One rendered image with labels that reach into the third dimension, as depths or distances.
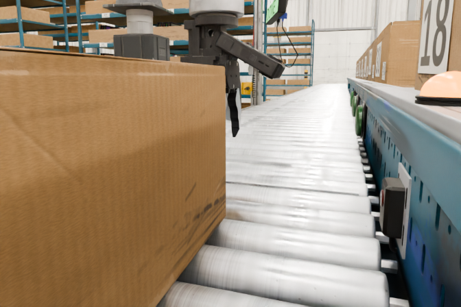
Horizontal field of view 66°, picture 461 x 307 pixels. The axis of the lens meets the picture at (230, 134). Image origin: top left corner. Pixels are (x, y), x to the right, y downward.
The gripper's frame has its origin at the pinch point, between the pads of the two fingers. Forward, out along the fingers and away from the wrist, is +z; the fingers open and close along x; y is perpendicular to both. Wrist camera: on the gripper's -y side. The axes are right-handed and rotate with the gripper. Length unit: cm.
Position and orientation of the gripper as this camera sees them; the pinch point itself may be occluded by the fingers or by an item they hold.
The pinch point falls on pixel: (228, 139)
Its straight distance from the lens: 60.6
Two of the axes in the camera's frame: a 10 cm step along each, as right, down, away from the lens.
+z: 0.0, 9.9, 1.6
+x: -3.0, 1.5, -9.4
